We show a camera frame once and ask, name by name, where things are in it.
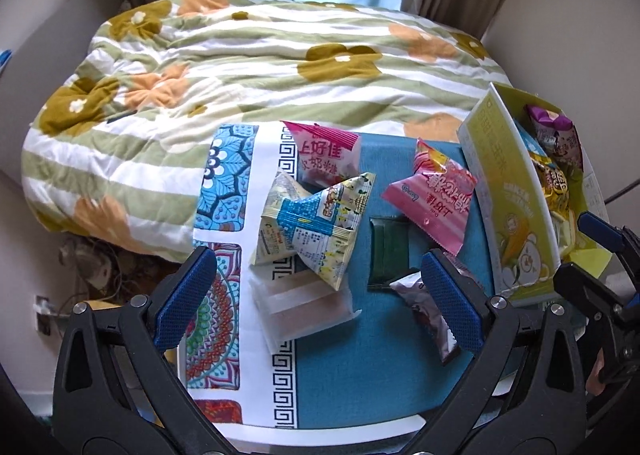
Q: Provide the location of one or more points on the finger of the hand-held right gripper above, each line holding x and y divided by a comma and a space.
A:
580, 282
597, 229

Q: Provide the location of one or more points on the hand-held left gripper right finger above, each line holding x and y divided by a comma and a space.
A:
450, 300

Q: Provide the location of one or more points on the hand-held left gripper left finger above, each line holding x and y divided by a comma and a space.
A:
182, 295

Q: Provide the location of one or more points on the silver snack packet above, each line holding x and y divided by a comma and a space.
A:
425, 307

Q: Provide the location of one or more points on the pile of assorted snack bags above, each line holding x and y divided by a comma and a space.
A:
555, 180

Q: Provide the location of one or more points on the dark green snack packet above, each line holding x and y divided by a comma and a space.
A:
390, 245

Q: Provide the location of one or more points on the green cardboard box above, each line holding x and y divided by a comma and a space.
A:
515, 215

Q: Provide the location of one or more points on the translucent white snack packet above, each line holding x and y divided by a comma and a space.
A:
300, 310

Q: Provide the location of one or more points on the blue and white snack packet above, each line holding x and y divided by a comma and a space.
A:
310, 230

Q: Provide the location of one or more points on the pink and white snack packet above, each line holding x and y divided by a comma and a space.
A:
325, 155

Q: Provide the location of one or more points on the person's right hand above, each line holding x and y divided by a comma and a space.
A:
595, 377

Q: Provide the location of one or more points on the white power adapter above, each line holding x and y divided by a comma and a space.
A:
95, 267

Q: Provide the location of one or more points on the patterned blue tablecloth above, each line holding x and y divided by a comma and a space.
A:
360, 375

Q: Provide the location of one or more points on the floral striped blanket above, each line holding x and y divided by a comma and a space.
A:
240, 65

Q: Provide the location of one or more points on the small blue object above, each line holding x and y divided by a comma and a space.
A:
4, 60

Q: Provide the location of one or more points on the grey headboard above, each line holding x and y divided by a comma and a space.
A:
50, 20

